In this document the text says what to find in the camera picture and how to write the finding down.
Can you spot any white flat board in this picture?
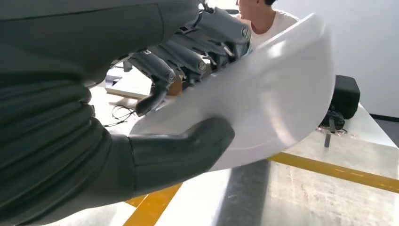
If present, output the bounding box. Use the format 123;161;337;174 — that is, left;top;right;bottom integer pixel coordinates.
104;66;154;100

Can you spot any small brown block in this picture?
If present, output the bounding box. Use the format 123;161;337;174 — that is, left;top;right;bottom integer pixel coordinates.
167;76;184;97

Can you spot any person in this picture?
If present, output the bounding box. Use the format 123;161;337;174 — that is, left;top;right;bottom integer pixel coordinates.
233;0;301;53

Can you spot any black bag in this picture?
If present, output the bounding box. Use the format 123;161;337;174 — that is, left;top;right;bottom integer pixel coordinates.
317;74;361;149

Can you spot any thin black cable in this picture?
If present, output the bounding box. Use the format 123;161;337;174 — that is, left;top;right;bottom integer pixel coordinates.
103;105;137;128

